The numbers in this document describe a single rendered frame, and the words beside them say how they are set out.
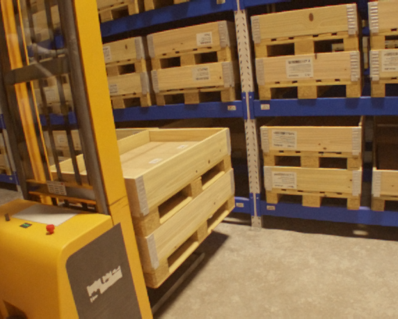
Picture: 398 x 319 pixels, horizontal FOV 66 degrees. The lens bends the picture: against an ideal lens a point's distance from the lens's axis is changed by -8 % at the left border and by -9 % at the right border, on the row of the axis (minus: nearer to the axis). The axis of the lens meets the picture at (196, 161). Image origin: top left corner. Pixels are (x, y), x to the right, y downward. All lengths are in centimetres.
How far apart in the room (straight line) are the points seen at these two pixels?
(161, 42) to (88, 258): 220
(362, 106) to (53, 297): 232
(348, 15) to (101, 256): 224
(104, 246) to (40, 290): 34
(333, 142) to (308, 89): 45
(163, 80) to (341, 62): 157
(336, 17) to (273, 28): 49
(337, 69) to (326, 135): 51
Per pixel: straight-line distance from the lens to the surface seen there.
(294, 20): 272
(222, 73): 289
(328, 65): 266
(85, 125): 153
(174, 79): 313
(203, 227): 239
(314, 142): 274
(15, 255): 168
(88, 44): 158
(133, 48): 338
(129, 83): 344
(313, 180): 284
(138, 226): 182
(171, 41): 314
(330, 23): 267
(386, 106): 268
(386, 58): 264
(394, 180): 281
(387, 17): 266
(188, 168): 213
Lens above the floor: 150
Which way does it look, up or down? 16 degrees down
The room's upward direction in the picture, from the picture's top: 7 degrees counter-clockwise
